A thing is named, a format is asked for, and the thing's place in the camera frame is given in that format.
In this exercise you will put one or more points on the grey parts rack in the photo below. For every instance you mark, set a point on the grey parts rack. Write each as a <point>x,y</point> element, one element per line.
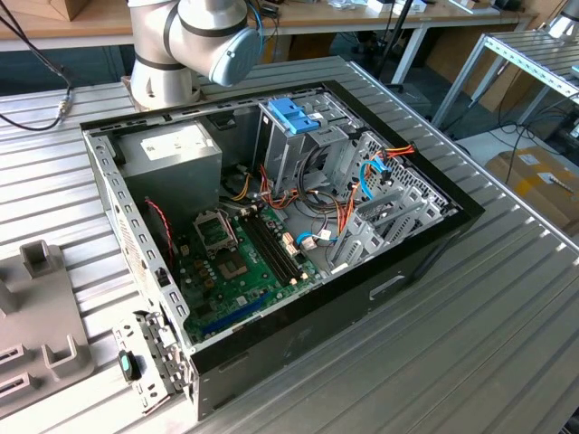
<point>36,316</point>

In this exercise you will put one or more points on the blue plastic drive bracket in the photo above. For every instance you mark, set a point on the blue plastic drive bracket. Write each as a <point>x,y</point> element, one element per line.
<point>289,115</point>

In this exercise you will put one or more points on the cardboard box white label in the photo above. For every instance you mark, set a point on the cardboard box white label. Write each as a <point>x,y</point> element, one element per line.
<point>534,190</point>

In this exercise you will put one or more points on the blue expansion slot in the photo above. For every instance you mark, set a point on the blue expansion slot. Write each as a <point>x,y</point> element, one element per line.
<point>235,316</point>

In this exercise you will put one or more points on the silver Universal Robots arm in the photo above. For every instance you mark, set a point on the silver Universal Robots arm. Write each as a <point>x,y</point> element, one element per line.
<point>154,45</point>

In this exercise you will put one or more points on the grey power supply unit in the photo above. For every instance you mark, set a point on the grey power supply unit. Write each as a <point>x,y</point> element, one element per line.
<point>172,181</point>

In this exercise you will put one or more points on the long wooden desk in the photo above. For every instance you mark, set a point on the long wooden desk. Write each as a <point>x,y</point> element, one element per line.
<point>316,16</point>

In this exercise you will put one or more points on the RAM slot white latches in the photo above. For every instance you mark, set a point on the RAM slot white latches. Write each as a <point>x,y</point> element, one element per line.
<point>280,244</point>
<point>269,249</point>

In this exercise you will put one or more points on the green motherboard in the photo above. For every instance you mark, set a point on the green motherboard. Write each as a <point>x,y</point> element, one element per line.
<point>244,289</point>

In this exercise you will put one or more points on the RAM slot black latches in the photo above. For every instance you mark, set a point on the RAM slot black latches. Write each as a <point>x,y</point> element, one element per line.
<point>263,252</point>
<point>275,247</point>

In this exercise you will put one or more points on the metal drive cage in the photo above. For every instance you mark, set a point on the metal drive cage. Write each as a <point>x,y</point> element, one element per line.
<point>280,153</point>

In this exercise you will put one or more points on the slat table aluminium frame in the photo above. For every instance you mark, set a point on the slat table aluminium frame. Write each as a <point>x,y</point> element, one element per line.
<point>534,54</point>

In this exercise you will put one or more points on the black open PC case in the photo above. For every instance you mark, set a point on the black open PC case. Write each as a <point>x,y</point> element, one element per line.
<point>316,334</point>

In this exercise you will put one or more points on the metal disk bay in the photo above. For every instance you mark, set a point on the metal disk bay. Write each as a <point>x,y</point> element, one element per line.
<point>407,181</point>

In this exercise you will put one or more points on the black teal case latch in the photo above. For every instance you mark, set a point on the black teal case latch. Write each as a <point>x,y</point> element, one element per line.
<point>129,366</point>

